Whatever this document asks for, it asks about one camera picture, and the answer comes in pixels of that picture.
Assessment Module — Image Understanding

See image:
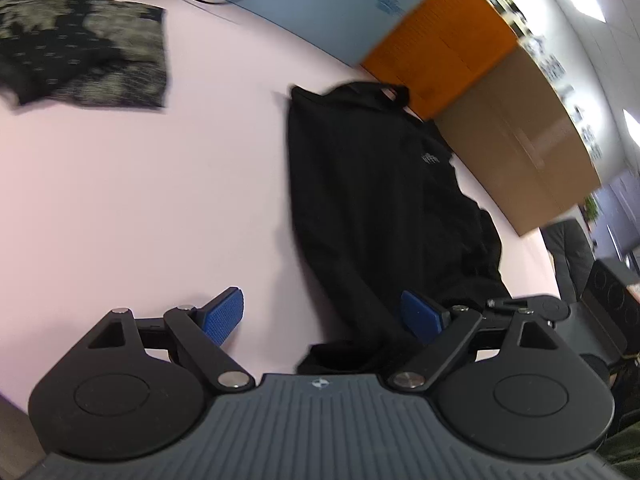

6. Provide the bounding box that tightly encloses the dark grey sofa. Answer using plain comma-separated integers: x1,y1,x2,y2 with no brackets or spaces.
542,219,598,302

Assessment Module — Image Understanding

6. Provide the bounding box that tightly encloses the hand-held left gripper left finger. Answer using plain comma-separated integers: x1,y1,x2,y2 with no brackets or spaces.
87,286,256,392

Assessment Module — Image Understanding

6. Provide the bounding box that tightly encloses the orange box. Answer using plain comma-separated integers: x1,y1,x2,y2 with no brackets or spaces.
360,0,521,120

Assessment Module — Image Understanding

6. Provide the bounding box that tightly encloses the light blue foam board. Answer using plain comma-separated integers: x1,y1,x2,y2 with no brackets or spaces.
160,0,453,67

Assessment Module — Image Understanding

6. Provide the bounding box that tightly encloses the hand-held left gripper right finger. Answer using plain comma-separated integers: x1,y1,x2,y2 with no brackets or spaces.
387,289,558,392

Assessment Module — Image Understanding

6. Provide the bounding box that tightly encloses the brown cardboard box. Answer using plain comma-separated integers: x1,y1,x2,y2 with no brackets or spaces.
432,45,603,237

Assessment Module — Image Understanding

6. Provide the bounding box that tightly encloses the black t-shirt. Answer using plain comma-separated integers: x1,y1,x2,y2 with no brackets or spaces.
287,81,513,375

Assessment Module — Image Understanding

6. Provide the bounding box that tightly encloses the black patterned cloth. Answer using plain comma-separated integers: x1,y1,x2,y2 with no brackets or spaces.
0,0,168,110

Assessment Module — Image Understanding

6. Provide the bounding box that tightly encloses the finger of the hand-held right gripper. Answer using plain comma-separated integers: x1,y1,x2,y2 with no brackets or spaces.
487,296,571,322

